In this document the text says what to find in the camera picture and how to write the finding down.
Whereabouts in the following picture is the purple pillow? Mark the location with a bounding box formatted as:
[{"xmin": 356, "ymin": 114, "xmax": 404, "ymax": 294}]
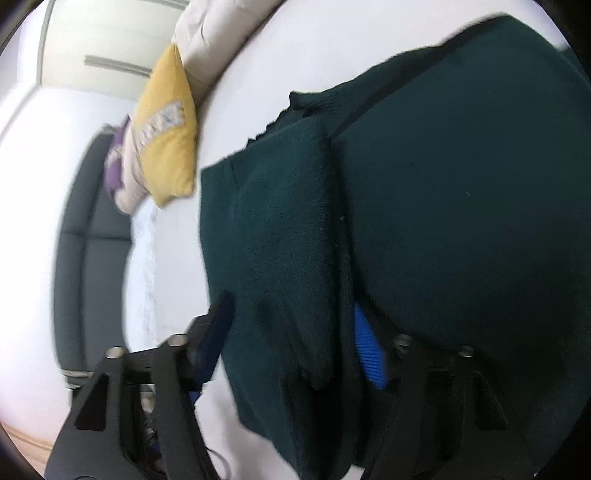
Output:
[{"xmin": 104, "ymin": 115, "xmax": 133, "ymax": 200}]

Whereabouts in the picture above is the white quilted bed pad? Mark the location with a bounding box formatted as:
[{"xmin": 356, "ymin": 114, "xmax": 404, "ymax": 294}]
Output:
[{"xmin": 131, "ymin": 203, "xmax": 160, "ymax": 342}]

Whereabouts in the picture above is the bed with white sheet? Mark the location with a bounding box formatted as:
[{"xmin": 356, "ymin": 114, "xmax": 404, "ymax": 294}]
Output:
[{"xmin": 122, "ymin": 0, "xmax": 555, "ymax": 480}]

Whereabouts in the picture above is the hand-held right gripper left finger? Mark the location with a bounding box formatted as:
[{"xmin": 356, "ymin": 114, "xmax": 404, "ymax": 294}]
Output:
[{"xmin": 44, "ymin": 290, "xmax": 236, "ymax": 480}]

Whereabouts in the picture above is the white wardrobe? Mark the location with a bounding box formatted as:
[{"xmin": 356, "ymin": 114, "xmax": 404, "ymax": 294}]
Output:
[{"xmin": 39, "ymin": 0, "xmax": 190, "ymax": 88}]

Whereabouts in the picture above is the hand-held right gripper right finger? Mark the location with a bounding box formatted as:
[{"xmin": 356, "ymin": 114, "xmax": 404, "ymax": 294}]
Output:
[{"xmin": 353, "ymin": 307, "xmax": 543, "ymax": 480}]

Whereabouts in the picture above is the yellow pillow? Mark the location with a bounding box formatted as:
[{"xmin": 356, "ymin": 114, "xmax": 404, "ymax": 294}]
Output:
[{"xmin": 130, "ymin": 44, "xmax": 199, "ymax": 208}]

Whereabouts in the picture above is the beige duvet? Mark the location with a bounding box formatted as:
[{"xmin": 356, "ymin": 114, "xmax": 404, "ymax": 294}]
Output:
[{"xmin": 115, "ymin": 0, "xmax": 283, "ymax": 215}]

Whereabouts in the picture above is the dark green sweater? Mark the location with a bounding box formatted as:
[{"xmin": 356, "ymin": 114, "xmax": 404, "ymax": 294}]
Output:
[{"xmin": 199, "ymin": 14, "xmax": 587, "ymax": 480}]

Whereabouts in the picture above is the grey padded headboard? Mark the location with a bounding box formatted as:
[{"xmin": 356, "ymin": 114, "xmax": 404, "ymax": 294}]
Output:
[{"xmin": 53, "ymin": 134, "xmax": 139, "ymax": 376}]

